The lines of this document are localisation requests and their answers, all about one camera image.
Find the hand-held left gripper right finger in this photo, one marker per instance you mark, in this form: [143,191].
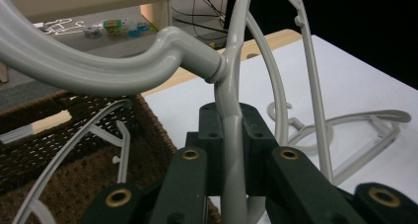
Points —
[256,151]

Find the brown wicker basket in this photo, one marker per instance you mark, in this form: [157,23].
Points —
[82,171]

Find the grey hanger on table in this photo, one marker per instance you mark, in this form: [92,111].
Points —
[361,20]

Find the small blue container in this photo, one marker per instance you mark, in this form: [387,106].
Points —
[143,27]

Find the white and blue cup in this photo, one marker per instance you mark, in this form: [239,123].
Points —
[132,28]

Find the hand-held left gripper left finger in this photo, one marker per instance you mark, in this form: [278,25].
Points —
[213,141]

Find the small white box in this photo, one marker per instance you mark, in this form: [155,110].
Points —
[91,31]

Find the grey plastic clothes hanger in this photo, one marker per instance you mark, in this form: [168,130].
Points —
[98,76]
[124,158]
[394,114]

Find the green and orange box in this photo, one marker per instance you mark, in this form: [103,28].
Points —
[113,26]

